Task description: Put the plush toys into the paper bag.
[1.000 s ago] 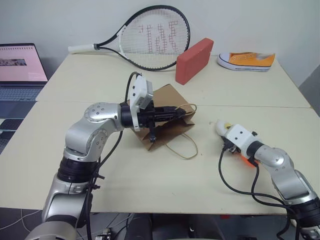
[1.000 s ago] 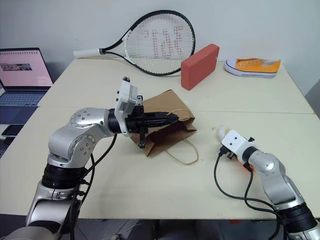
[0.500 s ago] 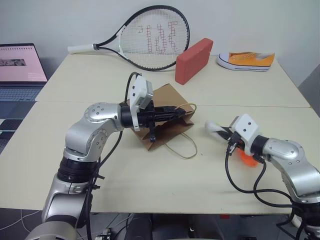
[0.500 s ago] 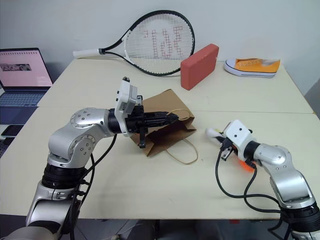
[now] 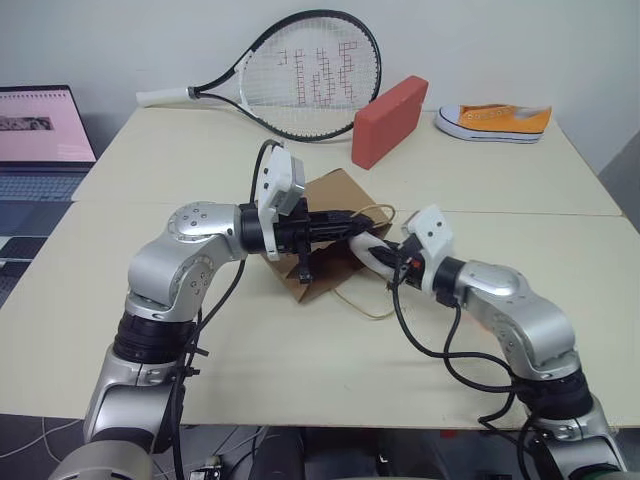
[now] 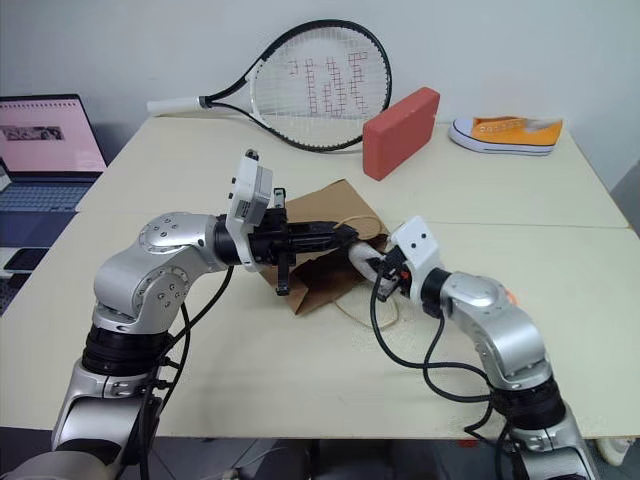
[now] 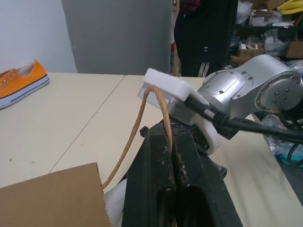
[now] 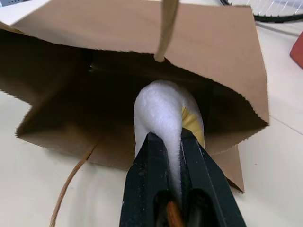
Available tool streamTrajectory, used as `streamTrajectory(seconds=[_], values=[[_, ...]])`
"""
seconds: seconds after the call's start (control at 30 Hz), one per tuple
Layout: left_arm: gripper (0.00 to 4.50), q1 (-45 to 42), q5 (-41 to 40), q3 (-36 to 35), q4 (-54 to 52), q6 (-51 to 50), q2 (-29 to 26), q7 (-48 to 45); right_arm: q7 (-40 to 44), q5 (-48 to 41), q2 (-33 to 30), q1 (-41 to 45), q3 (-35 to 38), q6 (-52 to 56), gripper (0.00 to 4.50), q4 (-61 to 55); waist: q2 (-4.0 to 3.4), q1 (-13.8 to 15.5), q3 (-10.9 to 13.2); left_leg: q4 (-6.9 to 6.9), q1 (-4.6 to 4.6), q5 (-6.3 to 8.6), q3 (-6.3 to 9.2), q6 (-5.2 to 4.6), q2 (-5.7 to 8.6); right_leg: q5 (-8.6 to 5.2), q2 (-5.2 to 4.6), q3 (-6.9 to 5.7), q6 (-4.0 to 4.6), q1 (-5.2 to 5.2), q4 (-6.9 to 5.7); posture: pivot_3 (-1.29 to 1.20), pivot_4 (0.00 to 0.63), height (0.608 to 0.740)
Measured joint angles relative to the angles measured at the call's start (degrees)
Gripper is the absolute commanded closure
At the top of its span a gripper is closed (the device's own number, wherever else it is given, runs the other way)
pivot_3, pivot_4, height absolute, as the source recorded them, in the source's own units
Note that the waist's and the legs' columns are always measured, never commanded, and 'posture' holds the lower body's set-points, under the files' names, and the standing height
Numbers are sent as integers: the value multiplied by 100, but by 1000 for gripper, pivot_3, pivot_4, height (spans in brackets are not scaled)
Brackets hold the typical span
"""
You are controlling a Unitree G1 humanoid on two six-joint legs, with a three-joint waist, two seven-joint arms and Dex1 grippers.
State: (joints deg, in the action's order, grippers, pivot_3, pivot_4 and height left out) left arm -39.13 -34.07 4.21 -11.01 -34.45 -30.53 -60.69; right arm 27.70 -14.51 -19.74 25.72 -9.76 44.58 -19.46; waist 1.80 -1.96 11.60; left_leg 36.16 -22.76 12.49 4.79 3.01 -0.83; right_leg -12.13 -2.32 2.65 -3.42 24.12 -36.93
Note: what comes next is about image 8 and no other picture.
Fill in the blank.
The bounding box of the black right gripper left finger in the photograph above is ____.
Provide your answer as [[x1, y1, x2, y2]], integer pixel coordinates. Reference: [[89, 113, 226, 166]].
[[119, 131, 178, 227]]

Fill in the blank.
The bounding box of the red block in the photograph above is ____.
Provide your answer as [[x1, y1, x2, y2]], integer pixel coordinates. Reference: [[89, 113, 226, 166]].
[[289, 33, 303, 70]]

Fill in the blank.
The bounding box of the white and yellow sponge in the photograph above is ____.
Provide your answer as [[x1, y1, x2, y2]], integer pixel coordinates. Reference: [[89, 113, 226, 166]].
[[133, 80, 205, 206]]

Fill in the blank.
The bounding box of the brown paper bag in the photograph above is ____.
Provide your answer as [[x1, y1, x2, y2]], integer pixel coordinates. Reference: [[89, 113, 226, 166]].
[[0, 0, 270, 227]]

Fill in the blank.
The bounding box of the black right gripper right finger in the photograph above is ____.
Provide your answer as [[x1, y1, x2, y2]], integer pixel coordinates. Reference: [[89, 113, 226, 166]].
[[180, 127, 248, 227]]

